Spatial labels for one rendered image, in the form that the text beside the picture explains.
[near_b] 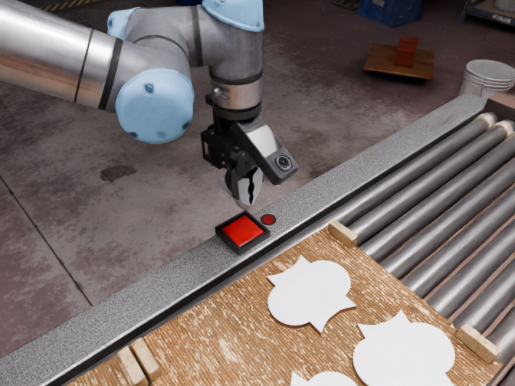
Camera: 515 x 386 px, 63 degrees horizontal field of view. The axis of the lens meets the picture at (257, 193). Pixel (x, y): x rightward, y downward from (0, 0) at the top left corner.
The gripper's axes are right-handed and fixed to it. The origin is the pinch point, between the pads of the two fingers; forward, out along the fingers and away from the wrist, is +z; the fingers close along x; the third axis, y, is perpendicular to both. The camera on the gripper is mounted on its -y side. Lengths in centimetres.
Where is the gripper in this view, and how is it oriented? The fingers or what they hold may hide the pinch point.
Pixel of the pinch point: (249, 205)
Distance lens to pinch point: 73.9
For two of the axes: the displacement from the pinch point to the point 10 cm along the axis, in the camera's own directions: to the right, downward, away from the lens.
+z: 0.0, 7.5, 6.6
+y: -7.4, -4.5, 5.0
